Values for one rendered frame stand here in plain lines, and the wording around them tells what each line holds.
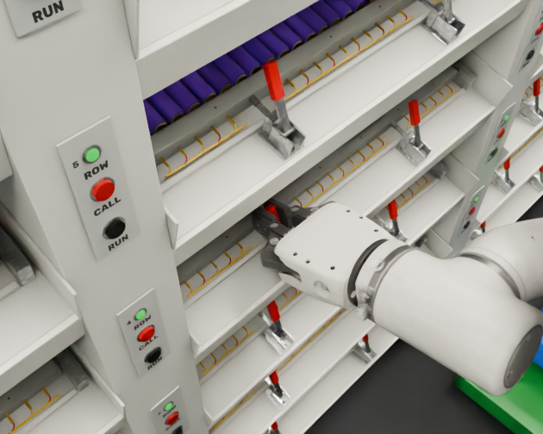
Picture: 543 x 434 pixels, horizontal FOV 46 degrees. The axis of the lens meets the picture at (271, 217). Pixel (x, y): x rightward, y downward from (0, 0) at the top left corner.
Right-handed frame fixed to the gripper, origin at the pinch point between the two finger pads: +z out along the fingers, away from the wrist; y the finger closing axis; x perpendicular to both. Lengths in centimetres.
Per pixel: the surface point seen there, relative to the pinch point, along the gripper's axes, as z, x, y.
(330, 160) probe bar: 4.1, -2.3, 14.3
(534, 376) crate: -8, -87, 58
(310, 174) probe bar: 4.1, -2.3, 10.5
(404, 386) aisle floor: 11, -83, 34
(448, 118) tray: 0.9, -6.8, 36.2
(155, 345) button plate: -4.3, -0.3, -20.1
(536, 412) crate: -13, -88, 51
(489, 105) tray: -1.2, -8.1, 43.9
